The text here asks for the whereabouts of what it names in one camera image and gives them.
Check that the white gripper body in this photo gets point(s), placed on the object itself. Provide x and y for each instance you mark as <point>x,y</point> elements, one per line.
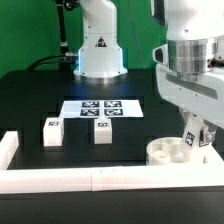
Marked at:
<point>204,98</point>

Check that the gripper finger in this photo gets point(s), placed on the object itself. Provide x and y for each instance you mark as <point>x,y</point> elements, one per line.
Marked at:
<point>208,133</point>
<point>187,117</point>

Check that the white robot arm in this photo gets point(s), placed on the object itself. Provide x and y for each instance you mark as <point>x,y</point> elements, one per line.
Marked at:
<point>185,40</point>

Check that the white U-shaped fence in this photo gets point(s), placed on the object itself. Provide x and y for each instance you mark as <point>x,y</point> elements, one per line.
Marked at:
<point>100,178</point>

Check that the white marker sheet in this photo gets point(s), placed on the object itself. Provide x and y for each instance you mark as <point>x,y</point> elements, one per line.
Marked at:
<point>95,108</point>

